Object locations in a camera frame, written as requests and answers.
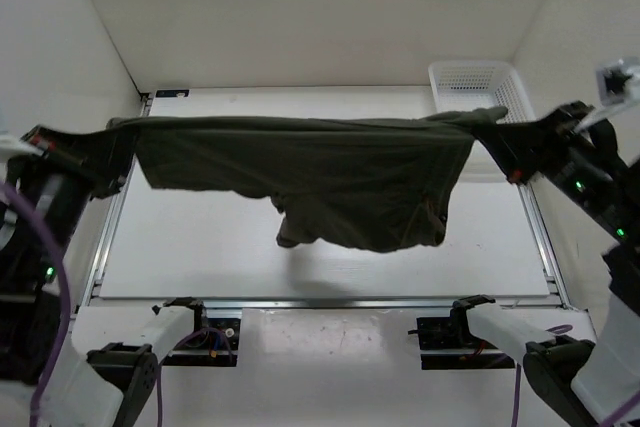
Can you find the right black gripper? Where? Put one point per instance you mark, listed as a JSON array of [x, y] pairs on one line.
[[524, 149]]

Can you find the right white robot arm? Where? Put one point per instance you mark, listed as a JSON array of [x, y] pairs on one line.
[[585, 382]]

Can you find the white plastic basket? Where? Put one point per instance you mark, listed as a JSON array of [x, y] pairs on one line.
[[464, 85]]

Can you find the aluminium right rail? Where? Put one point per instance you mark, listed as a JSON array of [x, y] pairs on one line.
[[553, 275]]

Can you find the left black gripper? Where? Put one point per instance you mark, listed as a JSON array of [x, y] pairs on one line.
[[99, 159]]

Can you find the olive green shorts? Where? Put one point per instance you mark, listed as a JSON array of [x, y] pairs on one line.
[[378, 185]]

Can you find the aluminium front rail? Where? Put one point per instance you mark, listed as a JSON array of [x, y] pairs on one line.
[[550, 301]]

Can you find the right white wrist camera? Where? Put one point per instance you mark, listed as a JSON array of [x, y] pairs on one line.
[[618, 89]]

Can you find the blue corner label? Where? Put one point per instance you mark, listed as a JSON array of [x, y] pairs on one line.
[[172, 93]]

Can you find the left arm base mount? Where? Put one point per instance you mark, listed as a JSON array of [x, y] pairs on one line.
[[210, 349]]

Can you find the aluminium left rail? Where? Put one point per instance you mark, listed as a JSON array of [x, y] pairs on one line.
[[100, 222]]

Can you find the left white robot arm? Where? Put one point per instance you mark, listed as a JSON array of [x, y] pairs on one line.
[[60, 381]]

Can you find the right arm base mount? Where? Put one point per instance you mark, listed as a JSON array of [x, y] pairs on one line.
[[447, 343]]

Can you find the aluminium rail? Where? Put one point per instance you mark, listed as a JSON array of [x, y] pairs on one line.
[[550, 301], [553, 275], [100, 222]]

